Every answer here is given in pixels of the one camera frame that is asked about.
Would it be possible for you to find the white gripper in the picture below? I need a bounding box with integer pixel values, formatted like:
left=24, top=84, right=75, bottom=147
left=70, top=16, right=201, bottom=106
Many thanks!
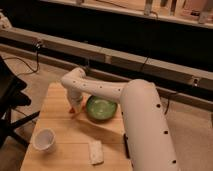
left=67, top=89, right=83, bottom=113

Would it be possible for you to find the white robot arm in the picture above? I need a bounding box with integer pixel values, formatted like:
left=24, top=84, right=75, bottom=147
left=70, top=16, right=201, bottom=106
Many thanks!
left=61, top=67, right=181, bottom=171

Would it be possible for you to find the green bowl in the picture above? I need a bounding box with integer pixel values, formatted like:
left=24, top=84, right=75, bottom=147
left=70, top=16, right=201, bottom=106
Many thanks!
left=86, top=96, right=118, bottom=121

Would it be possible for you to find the white paper cup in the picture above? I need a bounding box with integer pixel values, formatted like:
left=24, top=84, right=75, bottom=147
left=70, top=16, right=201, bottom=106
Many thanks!
left=32, top=129, right=56, bottom=153

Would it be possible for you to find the white folded cloth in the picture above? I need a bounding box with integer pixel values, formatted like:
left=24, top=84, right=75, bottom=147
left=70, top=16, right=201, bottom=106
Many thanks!
left=89, top=141, right=104, bottom=165

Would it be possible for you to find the black office chair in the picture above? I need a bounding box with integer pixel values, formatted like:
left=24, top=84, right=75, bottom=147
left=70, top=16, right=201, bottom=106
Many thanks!
left=0, top=56, right=39, bottom=148

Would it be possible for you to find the long metal rail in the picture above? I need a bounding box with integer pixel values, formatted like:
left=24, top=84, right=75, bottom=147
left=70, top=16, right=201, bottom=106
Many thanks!
left=0, top=28, right=213, bottom=91

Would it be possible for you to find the black floor cable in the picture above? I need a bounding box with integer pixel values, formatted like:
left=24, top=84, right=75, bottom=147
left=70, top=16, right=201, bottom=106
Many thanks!
left=2, top=42, right=44, bottom=76

